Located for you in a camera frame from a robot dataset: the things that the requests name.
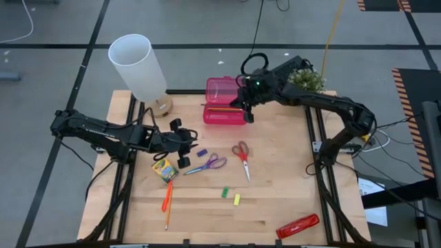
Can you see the black metal beam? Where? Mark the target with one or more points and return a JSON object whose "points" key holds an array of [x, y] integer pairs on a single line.
{"points": [[396, 196]]}

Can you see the white shade table lamp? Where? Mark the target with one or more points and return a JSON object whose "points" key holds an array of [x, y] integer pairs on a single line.
{"points": [[138, 69]]}

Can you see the red stapler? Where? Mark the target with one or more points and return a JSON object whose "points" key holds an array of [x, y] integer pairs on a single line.
{"points": [[298, 226]]}

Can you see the pink plastic pencil case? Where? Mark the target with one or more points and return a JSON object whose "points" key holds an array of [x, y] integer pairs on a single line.
{"points": [[220, 118]]}

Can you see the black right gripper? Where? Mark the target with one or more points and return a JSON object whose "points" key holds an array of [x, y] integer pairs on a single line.
{"points": [[258, 91]]}

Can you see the grey blue floor object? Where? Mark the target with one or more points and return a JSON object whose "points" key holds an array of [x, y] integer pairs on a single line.
{"points": [[10, 76]]}

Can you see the black frame rails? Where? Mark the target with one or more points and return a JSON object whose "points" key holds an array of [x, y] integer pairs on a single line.
{"points": [[310, 132], [132, 101]]}

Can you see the small potted green plant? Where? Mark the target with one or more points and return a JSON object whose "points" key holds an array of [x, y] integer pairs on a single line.
{"points": [[306, 81]]}

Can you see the purple eraser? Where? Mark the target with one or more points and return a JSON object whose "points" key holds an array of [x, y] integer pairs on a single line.
{"points": [[202, 152]]}

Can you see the black keyboard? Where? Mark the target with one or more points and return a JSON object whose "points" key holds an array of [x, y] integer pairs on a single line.
{"points": [[291, 67]]}

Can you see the black yellow hazard mat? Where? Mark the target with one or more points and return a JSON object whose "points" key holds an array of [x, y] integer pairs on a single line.
{"points": [[420, 89], [382, 4]]}

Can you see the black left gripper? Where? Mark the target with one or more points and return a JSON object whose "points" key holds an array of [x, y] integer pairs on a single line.
{"points": [[169, 143]]}

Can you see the yellow eraser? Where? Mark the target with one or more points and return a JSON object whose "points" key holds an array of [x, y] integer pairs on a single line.
{"points": [[236, 199]]}

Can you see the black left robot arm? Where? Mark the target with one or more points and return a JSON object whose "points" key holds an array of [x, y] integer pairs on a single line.
{"points": [[89, 127]]}

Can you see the green yellow crayon box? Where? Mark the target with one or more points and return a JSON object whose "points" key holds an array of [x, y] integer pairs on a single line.
{"points": [[165, 170]]}

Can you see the silver mounting bracket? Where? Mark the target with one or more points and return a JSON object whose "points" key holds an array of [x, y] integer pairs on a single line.
{"points": [[99, 149], [317, 146]]}

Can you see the green eraser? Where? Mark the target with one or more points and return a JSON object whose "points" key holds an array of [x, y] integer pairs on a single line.
{"points": [[225, 192]]}

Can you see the orange marker pen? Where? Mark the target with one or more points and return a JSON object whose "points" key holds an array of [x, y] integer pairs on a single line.
{"points": [[167, 198]]}

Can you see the black right frame rails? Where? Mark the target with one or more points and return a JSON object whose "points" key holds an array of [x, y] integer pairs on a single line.
{"points": [[310, 132]]}

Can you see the white paper sheet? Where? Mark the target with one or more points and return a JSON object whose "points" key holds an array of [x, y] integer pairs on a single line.
{"points": [[377, 215]]}

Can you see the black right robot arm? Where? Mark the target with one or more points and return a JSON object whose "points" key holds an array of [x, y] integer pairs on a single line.
{"points": [[327, 101]]}

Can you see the black left frame rails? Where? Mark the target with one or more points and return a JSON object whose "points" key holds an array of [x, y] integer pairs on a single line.
{"points": [[132, 101]]}

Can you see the grey metal post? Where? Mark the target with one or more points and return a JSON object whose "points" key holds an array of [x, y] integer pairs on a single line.
{"points": [[430, 155]]}

